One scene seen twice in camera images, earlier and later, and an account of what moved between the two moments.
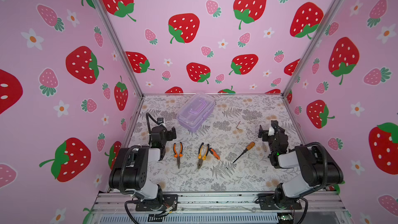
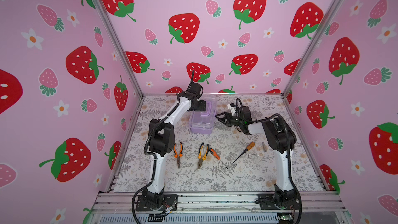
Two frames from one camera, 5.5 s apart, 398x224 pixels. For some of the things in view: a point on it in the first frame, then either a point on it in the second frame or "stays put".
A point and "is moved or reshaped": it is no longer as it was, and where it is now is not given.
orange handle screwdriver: [250, 146] stays put
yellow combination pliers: [203, 150] stays put
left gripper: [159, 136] → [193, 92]
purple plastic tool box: [195, 112] is moved or reshaped
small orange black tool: [213, 152] stays put
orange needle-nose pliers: [179, 155] stays put
